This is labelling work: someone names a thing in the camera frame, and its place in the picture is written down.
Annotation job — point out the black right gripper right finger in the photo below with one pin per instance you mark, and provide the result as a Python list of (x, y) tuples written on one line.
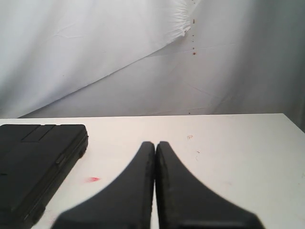
[(183, 202)]

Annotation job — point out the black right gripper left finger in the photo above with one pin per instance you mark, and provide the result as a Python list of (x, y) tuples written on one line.
[(126, 203)]

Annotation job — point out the black plastic tool case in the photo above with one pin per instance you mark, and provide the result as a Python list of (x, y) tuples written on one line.
[(34, 161)]

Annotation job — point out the white backdrop cloth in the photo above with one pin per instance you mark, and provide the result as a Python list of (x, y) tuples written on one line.
[(79, 58)]

